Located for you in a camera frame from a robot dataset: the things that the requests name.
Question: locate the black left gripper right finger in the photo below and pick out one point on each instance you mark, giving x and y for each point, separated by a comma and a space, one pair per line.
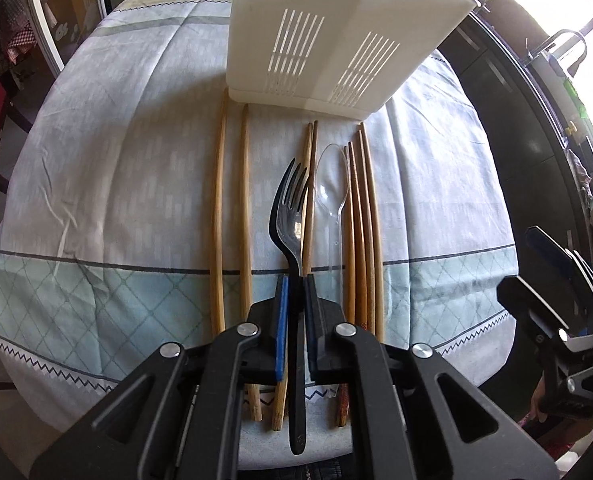
413, 415

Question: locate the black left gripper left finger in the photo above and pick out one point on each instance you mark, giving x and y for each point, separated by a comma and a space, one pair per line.
178, 414

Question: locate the light wooden chopstick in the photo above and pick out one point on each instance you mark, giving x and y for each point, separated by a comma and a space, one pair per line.
246, 288
216, 248

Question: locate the black plastic fork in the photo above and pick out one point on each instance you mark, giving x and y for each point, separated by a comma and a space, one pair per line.
285, 229

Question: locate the dark kitchen counter cabinet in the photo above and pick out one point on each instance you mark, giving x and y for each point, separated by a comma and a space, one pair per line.
532, 159

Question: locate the kitchen sink faucet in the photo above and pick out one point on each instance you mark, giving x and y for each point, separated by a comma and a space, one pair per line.
558, 45

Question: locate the dark wooden chopstick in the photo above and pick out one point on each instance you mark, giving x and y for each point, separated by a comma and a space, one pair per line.
367, 224
361, 313
349, 295

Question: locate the dark wooden chopstick outermost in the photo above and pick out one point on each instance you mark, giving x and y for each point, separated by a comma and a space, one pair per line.
380, 288

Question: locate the brown wooden chopstick centre left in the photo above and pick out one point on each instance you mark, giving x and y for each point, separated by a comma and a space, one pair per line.
281, 408

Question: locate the brown wooden chopstick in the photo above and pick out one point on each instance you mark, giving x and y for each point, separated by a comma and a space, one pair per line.
281, 408
310, 152

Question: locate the brown wooden chopstick centre right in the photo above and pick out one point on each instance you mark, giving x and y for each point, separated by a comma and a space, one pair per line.
310, 152

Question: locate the grey patterned tablecloth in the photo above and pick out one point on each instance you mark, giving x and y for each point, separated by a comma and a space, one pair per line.
104, 245

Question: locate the clear plastic spoon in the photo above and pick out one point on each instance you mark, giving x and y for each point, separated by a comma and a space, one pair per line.
331, 190

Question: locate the white slotted utensil holder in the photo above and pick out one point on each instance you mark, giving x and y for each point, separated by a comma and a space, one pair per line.
337, 57

